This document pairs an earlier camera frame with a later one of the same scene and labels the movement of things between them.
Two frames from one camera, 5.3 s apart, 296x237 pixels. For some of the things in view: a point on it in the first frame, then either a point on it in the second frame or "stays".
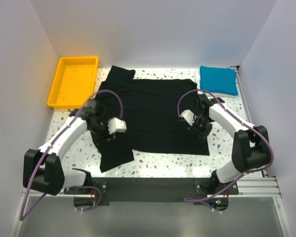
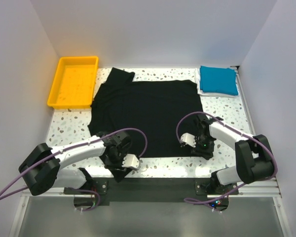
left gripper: x=106 y=137 -> x=108 y=165
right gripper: x=203 y=133 -> x=206 y=153
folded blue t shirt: x=217 y=80 stays
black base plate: x=146 y=191 stays
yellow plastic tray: x=75 y=83 stays
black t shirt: x=151 y=109 stays
